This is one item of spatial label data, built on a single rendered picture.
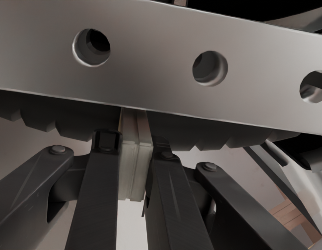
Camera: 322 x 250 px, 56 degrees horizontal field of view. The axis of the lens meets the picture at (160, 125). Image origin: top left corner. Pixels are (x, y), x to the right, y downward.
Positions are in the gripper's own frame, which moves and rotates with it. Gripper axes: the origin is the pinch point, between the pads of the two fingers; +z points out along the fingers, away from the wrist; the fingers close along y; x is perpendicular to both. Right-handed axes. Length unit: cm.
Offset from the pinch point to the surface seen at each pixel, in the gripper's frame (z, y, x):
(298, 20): 4.1, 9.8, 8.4
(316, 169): 11.2, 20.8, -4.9
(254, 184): 374, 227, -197
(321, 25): 3.9, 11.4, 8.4
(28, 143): 114, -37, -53
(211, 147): 4.3, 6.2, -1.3
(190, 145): 4.1, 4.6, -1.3
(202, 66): -0.3, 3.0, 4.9
